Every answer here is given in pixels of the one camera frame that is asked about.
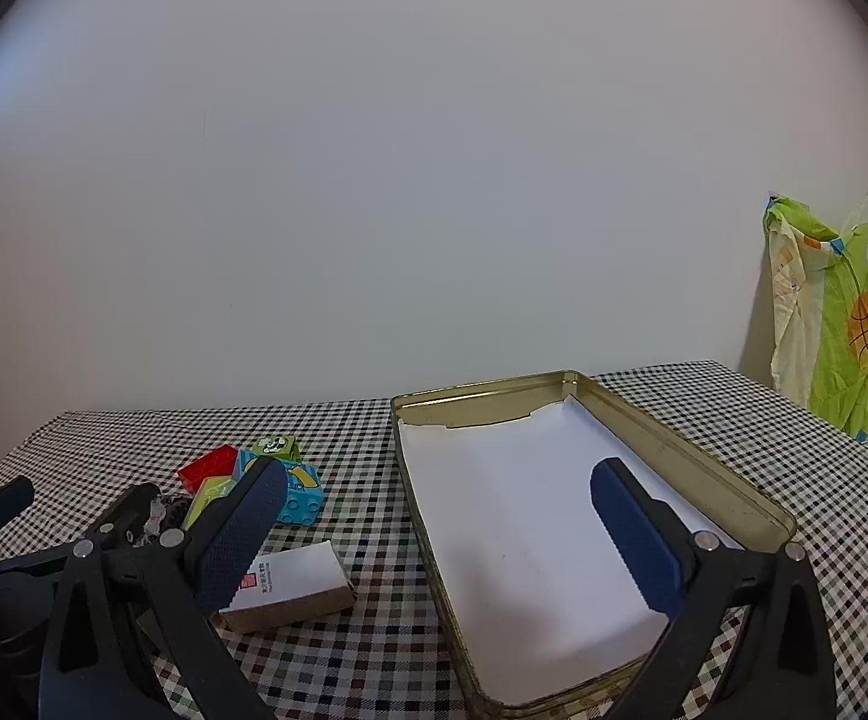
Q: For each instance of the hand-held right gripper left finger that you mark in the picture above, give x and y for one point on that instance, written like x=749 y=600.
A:
x=242 y=536

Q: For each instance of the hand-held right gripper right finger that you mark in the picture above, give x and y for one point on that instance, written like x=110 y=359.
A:
x=636 y=540

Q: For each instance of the grey patterned hair scrunchie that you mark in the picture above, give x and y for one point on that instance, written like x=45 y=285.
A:
x=155 y=516

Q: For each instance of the white box with patterned side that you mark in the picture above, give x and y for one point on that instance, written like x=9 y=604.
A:
x=299 y=577

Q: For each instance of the blue printed toy block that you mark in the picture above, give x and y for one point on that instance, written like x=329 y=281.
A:
x=302 y=499

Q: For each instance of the red toy block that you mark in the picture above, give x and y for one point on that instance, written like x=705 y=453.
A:
x=205 y=469

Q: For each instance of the green ball print toy block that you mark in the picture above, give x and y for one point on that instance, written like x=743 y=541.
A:
x=272 y=446

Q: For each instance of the gold metal tin box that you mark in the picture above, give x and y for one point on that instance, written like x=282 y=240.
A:
x=479 y=401

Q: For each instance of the lime green toy block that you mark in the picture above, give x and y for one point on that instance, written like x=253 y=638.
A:
x=205 y=499

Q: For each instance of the white paper liner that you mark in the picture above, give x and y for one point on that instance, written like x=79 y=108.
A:
x=516 y=525

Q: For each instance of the black white checkered tablecloth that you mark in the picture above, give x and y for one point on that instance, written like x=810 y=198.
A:
x=374 y=660

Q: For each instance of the green printed hanging cloth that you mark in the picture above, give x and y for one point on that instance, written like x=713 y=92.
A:
x=846 y=330

